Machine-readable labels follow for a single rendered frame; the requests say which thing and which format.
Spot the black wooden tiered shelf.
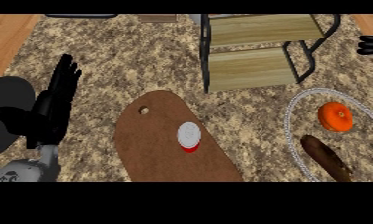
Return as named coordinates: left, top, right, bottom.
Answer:
left=199, top=13, right=342, bottom=95

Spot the red can with white lid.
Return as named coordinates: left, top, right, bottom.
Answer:
left=176, top=121, right=204, bottom=154

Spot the brown wooden cutting board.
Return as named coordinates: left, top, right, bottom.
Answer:
left=114, top=89, right=245, bottom=183

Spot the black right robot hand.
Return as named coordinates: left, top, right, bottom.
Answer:
left=355, top=35, right=373, bottom=56

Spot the orange squash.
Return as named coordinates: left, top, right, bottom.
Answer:
left=316, top=101, right=355, bottom=133

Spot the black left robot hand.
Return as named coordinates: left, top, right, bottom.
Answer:
left=0, top=53, right=83, bottom=150

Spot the dark grey round object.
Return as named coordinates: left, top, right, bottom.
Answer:
left=0, top=75, right=38, bottom=154

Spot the dark flat object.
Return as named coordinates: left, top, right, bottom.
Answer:
left=44, top=13, right=120, bottom=19

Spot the brown rectangular object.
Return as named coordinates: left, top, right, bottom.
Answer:
left=137, top=13, right=180, bottom=24

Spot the dark brown long vegetable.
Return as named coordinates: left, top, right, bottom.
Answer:
left=299, top=134, right=354, bottom=183

